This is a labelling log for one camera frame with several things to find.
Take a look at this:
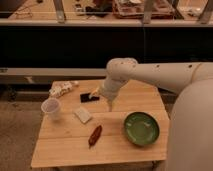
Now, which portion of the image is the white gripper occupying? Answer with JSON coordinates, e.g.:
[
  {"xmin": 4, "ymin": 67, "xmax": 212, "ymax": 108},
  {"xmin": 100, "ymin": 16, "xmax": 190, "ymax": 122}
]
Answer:
[{"xmin": 89, "ymin": 77, "xmax": 127, "ymax": 112}]

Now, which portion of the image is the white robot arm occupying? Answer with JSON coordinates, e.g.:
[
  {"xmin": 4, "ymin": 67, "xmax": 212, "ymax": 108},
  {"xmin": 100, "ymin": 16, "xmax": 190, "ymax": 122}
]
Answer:
[{"xmin": 90, "ymin": 58, "xmax": 213, "ymax": 171}]

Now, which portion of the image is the green ceramic plate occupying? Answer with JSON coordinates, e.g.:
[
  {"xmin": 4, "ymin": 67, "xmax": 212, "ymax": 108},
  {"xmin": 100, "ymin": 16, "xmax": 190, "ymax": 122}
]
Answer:
[{"xmin": 123, "ymin": 112, "xmax": 160, "ymax": 146}]

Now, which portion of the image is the white ceramic cup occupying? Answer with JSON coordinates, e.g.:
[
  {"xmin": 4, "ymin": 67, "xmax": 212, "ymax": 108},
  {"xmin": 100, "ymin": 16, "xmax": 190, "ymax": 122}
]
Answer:
[{"xmin": 41, "ymin": 98, "xmax": 61, "ymax": 121}]

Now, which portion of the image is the black rectangular block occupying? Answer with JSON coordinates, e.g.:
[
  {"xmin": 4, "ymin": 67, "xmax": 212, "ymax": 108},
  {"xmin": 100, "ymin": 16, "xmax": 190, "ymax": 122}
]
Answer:
[{"xmin": 80, "ymin": 93, "xmax": 99, "ymax": 103}]

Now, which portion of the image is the white rectangular sponge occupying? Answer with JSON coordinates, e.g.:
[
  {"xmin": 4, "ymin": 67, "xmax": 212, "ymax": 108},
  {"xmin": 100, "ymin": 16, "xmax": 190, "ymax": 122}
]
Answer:
[{"xmin": 74, "ymin": 107, "xmax": 92, "ymax": 124}]

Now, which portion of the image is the wooden table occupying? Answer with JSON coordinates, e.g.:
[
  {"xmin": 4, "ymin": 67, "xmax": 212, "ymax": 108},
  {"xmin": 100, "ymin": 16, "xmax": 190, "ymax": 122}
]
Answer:
[{"xmin": 31, "ymin": 80, "xmax": 169, "ymax": 168}]

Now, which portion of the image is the crumpled white cloth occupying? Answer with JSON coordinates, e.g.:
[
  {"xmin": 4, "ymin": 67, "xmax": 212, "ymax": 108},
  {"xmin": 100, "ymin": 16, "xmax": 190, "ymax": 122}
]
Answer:
[{"xmin": 49, "ymin": 81, "xmax": 79, "ymax": 98}]

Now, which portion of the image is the metal frame rail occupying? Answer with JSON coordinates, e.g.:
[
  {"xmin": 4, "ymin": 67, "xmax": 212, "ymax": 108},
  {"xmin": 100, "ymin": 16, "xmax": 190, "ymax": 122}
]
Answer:
[{"xmin": 0, "ymin": 67, "xmax": 106, "ymax": 84}]

